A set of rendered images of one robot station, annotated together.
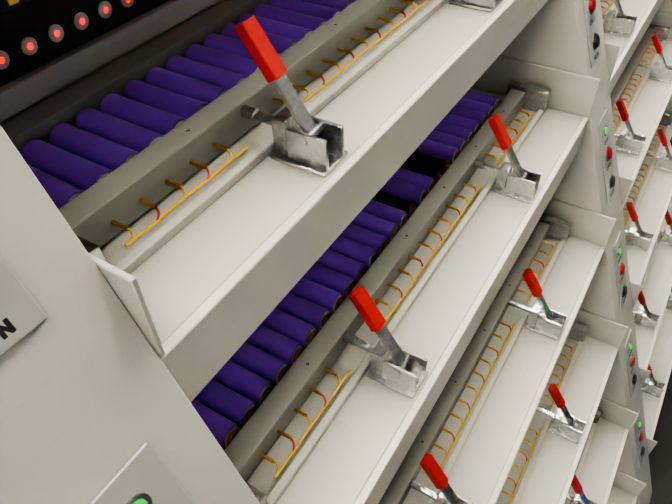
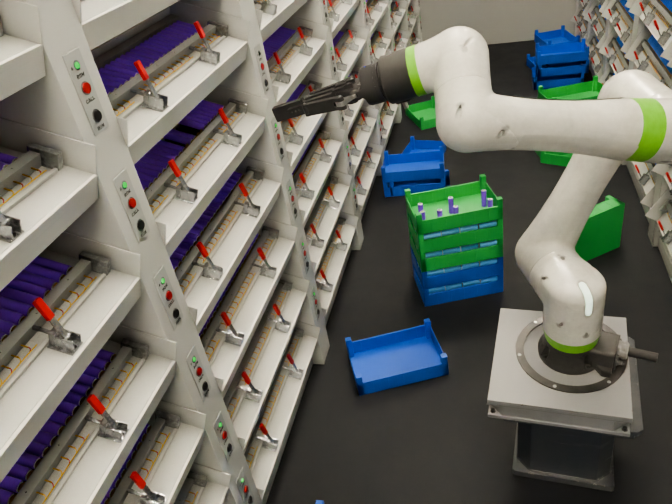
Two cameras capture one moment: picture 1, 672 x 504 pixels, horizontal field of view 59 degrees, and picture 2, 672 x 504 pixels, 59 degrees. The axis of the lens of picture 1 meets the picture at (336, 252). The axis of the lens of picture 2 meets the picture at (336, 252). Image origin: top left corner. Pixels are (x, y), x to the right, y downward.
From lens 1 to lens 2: 83 cm
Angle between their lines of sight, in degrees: 24
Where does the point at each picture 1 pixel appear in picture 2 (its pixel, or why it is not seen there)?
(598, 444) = (291, 300)
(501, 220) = (225, 153)
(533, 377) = (245, 230)
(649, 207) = (314, 179)
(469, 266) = (212, 167)
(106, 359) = (117, 141)
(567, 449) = (268, 281)
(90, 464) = (115, 167)
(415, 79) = (188, 86)
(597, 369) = (284, 250)
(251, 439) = not seen: hidden behind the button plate
